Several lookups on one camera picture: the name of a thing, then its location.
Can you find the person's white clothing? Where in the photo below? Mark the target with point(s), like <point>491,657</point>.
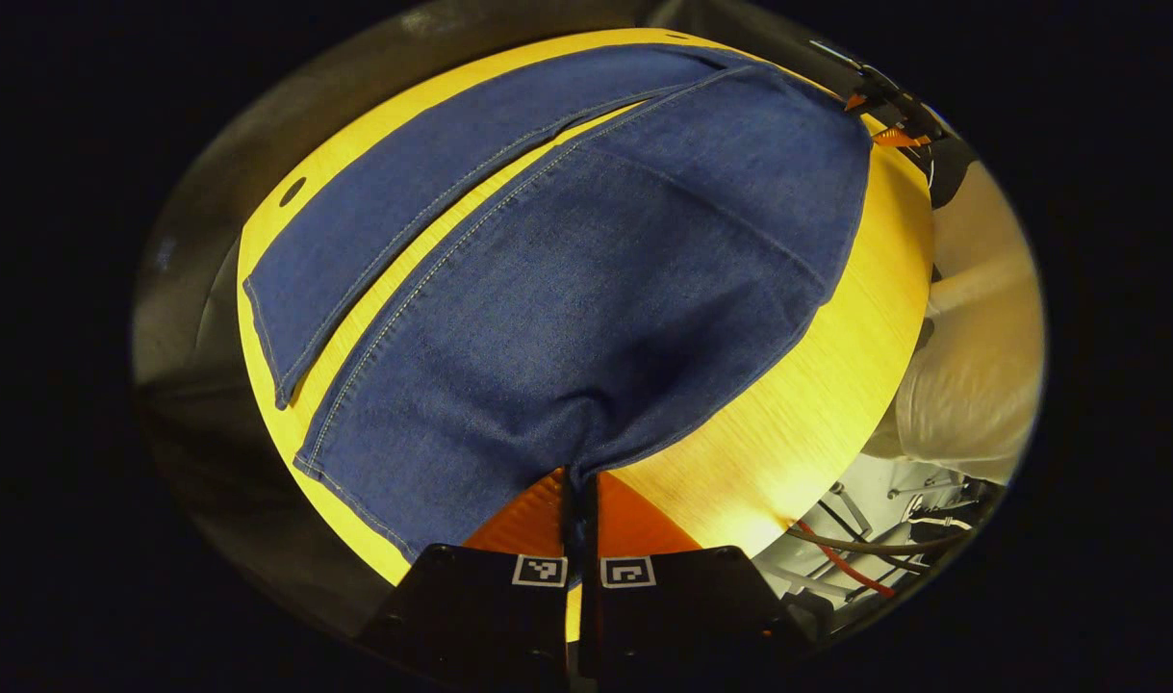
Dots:
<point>971,395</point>

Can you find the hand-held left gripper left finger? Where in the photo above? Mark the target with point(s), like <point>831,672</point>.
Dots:
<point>471,616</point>

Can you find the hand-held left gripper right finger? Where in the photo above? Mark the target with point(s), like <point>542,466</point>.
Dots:
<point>682,616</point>

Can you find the blue denim jeans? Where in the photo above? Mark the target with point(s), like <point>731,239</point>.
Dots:
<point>586,308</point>

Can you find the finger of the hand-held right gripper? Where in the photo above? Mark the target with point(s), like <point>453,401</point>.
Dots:
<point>889,137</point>

